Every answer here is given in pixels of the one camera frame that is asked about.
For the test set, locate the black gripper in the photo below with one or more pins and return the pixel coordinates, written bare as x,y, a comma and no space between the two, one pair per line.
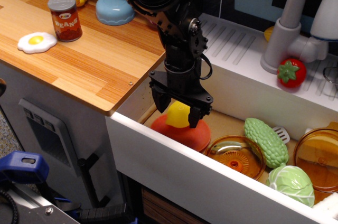
184,87

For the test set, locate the yellow toy lemon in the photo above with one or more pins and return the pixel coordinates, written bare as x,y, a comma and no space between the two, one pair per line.
178,115

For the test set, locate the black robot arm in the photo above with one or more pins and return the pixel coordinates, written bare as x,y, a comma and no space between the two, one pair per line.
181,36

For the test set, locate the red plastic plate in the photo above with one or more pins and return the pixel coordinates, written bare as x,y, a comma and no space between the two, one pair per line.
195,138

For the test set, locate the amber glass lid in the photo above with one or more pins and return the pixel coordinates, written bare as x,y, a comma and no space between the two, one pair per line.
238,153

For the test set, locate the green toy bitter gourd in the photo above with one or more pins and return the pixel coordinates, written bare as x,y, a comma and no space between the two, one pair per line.
271,145

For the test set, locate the white toy spatula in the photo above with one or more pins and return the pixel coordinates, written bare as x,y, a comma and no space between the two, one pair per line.
282,133

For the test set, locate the yellow toy behind faucet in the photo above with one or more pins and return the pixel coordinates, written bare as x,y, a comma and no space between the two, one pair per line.
268,32

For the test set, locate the blue upturned bowl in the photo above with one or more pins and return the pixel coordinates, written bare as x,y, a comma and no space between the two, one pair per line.
114,12

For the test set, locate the red toy tomato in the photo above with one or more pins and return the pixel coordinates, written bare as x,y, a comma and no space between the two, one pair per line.
291,73

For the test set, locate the grey toy faucet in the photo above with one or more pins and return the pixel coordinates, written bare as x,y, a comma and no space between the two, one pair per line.
286,40

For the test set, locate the green toy cabbage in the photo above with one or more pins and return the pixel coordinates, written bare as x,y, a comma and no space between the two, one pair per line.
293,182

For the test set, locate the toy beans can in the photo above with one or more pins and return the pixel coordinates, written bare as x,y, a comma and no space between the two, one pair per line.
65,20

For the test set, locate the grey toy oven door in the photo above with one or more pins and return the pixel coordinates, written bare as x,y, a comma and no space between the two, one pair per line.
52,136

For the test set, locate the amber glass pot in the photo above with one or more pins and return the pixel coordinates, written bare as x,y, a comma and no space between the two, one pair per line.
316,154

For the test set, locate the toy fried egg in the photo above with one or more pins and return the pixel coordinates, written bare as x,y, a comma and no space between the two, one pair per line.
37,42

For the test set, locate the white bottle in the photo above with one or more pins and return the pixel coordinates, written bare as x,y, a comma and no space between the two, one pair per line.
324,25

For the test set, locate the black oven handle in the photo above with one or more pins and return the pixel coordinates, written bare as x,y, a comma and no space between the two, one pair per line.
84,165

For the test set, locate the metal ring utensil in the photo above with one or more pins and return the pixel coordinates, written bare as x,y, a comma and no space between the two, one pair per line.
330,75

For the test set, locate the blue clamp handle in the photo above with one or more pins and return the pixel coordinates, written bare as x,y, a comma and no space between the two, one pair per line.
24,168

